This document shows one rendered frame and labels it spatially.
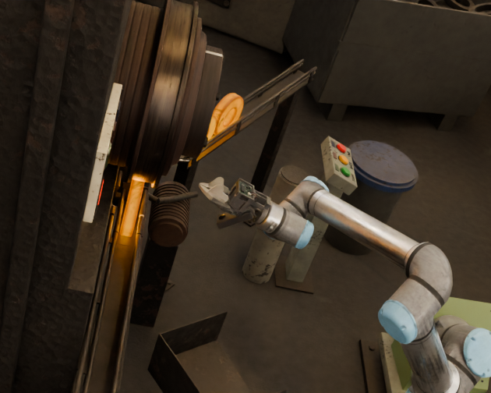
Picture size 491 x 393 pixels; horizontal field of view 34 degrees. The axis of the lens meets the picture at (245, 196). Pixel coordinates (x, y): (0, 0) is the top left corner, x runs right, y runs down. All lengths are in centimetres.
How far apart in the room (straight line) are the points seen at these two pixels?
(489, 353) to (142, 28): 153
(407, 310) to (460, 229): 195
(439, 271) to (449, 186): 217
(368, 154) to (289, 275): 62
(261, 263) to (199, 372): 116
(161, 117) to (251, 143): 221
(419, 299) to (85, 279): 87
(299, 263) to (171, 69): 158
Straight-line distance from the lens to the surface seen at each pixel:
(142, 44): 183
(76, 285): 179
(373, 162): 337
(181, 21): 187
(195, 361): 206
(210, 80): 189
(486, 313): 300
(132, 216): 213
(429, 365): 240
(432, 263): 218
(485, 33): 450
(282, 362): 298
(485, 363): 271
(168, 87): 179
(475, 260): 390
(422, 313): 214
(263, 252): 311
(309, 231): 241
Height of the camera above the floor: 215
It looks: 36 degrees down
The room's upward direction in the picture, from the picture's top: 20 degrees clockwise
